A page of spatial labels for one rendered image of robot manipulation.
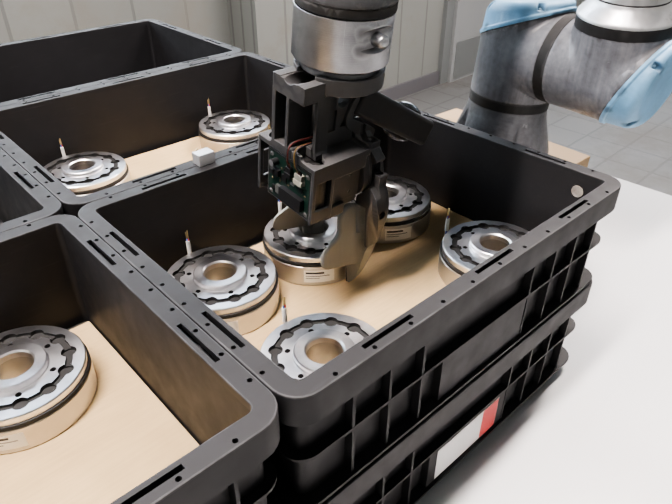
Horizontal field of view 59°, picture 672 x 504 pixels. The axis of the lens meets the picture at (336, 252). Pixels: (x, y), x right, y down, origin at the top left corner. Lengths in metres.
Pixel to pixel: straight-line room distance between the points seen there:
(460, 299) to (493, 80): 0.52
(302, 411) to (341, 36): 0.25
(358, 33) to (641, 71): 0.44
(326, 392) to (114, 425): 0.19
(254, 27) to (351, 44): 2.14
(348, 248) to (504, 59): 0.43
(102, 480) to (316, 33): 0.34
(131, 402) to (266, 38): 2.20
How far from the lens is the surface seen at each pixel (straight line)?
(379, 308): 0.56
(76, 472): 0.47
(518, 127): 0.90
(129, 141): 0.89
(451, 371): 0.48
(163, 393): 0.48
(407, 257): 0.63
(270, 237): 0.60
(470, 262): 0.58
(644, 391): 0.74
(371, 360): 0.37
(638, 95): 0.80
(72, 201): 0.57
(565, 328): 0.67
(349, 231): 0.53
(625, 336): 0.80
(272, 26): 2.60
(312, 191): 0.46
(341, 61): 0.44
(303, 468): 0.41
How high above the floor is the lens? 1.18
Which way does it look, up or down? 34 degrees down
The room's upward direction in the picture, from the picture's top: straight up
